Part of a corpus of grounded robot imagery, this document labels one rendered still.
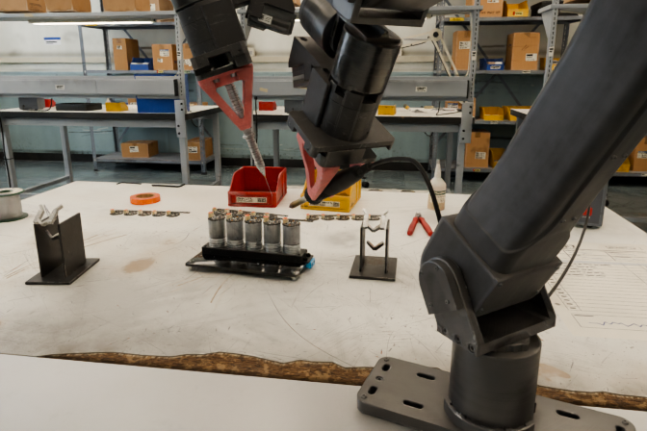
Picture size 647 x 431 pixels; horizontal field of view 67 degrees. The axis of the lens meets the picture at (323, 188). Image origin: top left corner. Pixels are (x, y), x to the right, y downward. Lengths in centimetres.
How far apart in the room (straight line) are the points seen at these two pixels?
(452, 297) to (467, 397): 8
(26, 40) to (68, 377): 600
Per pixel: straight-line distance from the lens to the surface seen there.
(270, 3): 62
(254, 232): 68
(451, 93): 291
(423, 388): 44
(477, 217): 34
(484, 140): 471
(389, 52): 46
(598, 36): 29
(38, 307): 67
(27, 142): 656
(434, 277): 36
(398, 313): 57
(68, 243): 72
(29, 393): 51
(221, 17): 60
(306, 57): 54
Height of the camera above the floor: 102
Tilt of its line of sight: 14 degrees down
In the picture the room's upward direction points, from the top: straight up
